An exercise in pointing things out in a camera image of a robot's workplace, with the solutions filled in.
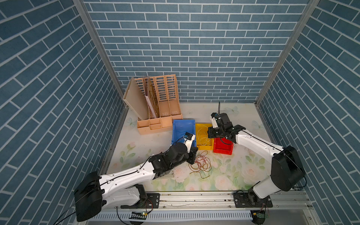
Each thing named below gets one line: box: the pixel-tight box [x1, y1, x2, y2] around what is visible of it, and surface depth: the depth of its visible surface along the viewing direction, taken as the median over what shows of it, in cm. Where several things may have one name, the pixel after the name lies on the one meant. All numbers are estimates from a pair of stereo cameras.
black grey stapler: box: [151, 167, 174, 180], surface depth 55 cm
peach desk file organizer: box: [134, 74, 184, 135], surface depth 104 cm
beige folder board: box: [122, 76, 150, 121], surface depth 101 cm
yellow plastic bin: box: [195, 122, 215, 151], surface depth 93 cm
